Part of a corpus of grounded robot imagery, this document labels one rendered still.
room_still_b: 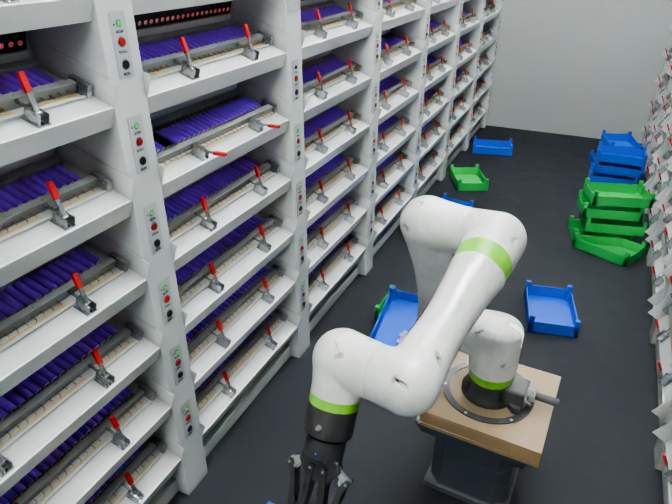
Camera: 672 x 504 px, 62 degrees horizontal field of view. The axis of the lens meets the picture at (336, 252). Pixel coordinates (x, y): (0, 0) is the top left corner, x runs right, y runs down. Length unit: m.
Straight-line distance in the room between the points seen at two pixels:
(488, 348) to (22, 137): 1.15
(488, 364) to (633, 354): 1.12
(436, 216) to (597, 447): 1.15
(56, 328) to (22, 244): 0.20
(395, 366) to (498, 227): 0.41
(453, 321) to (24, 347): 0.81
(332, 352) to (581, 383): 1.52
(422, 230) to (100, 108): 0.71
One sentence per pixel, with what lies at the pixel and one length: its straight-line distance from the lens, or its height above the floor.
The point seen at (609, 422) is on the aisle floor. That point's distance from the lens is 2.24.
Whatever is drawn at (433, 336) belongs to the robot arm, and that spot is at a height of 0.87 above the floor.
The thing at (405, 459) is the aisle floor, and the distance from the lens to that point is 1.94.
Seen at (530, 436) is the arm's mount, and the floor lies 0.33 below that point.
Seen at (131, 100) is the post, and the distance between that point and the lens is 1.27.
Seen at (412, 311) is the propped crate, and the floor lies 0.08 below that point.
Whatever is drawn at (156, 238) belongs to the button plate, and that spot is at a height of 0.85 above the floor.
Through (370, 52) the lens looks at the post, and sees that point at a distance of 2.43.
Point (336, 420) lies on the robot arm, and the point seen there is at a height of 0.73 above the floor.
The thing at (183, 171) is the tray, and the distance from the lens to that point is 1.43.
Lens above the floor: 1.46
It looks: 29 degrees down
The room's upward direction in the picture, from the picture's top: straight up
